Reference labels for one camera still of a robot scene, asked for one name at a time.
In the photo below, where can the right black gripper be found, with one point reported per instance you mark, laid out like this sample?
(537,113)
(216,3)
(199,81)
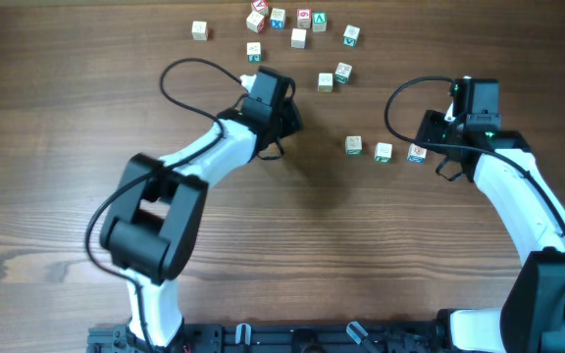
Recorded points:
(427,129)

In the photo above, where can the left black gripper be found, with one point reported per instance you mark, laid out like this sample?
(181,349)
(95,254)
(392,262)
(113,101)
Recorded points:
(291,116)

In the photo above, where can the blue edged wooden block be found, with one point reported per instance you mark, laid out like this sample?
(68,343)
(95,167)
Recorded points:
(416,154)

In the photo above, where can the green edged block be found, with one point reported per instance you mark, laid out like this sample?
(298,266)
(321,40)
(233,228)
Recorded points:
(383,152)
(254,52)
(353,145)

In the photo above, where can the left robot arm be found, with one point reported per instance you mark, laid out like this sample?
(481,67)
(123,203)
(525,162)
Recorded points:
(152,219)

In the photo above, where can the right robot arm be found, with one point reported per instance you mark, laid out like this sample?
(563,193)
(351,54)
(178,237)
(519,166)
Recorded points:
(500,163)

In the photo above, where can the plain wooden centre block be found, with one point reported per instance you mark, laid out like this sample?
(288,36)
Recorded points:
(298,38)

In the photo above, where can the green Z letter block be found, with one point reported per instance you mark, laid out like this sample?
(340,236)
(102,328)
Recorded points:
(342,73)

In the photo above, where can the red edged wooden block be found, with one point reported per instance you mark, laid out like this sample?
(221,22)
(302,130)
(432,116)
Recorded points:
(255,22)

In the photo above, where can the blue X letter block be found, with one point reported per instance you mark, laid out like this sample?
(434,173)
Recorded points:
(277,18)

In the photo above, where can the red number nine block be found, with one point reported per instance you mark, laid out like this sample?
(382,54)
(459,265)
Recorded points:
(304,18)

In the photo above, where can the green A letter block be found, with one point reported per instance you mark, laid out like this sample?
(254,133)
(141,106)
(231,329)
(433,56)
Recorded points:
(319,21)

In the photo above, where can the plain block far left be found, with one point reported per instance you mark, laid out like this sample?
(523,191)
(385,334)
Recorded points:
(199,31)

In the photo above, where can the red letter block top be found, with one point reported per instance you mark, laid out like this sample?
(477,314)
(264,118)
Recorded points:
(260,6)

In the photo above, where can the green V letter block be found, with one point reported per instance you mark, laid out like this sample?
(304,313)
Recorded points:
(351,35)

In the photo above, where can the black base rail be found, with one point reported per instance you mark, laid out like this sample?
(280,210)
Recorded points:
(431,336)

